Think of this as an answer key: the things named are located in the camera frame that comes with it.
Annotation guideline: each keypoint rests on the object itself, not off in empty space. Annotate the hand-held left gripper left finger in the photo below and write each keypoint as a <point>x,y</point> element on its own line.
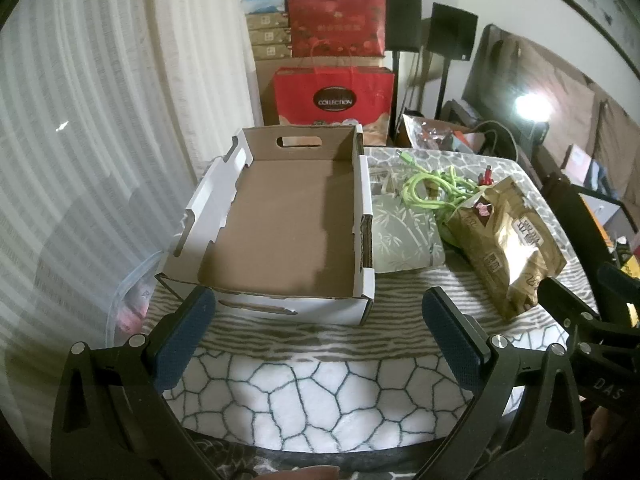
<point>182,345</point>

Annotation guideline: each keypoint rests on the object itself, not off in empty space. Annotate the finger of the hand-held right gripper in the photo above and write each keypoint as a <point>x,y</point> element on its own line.
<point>565,300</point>
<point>617,287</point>

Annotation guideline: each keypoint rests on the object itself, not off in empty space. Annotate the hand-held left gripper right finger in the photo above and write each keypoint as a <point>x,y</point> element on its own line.
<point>450,340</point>

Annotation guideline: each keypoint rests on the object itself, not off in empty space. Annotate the brown snack bag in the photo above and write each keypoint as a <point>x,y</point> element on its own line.
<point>505,245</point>

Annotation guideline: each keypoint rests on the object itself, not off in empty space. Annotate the cardboard tray box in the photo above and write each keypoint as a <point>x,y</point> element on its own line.
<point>280,220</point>

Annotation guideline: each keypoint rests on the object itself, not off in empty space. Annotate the person's left hand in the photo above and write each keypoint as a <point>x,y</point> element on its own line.
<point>310,473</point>

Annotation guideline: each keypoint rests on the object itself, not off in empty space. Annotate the clear plastic storage bin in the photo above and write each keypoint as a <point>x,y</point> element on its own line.
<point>130,305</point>

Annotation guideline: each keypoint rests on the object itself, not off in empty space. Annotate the small clear plastic packet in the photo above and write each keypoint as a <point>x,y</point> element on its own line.
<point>382,180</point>

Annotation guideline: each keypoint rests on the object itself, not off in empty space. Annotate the bright lamp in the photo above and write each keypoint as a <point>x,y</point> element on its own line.
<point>530,107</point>

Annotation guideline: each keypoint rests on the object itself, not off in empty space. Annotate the silver foil bag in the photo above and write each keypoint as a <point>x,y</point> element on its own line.
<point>425,130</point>

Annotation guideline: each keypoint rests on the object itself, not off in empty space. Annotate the black television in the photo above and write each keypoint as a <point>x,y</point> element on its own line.
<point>565,75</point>

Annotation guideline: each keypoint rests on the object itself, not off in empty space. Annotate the white curtain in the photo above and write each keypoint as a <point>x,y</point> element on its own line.
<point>100,110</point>

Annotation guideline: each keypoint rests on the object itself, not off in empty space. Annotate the brown patterned flat box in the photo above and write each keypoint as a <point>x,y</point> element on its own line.
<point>267,21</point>
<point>269,37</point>
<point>271,52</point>

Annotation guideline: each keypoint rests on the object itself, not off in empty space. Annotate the red floral gift bag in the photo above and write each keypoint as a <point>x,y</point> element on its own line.
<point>335,25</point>

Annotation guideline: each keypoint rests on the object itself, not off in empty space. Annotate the blue white tissue box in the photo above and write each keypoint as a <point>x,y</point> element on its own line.
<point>262,0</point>

